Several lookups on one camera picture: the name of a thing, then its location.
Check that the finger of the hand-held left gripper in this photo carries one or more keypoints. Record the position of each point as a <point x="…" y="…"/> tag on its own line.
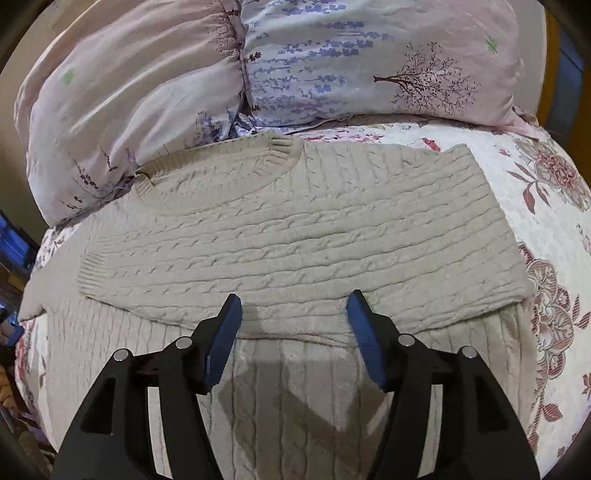
<point x="13" y="332"/>

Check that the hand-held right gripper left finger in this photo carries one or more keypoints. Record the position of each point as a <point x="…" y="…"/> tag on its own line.
<point x="224" y="339"/>

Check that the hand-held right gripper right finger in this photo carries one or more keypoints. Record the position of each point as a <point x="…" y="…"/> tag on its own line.
<point x="367" y="339"/>

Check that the wooden bookshelf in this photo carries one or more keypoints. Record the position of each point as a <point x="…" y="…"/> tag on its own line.
<point x="10" y="240"/>

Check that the floral bed sheet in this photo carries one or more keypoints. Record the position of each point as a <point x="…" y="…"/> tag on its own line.
<point x="535" y="221"/>

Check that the floral white pillow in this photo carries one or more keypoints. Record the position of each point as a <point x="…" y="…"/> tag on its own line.
<point x="138" y="69"/>

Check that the yellow wooden bed frame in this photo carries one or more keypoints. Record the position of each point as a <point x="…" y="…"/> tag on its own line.
<point x="549" y="69"/>

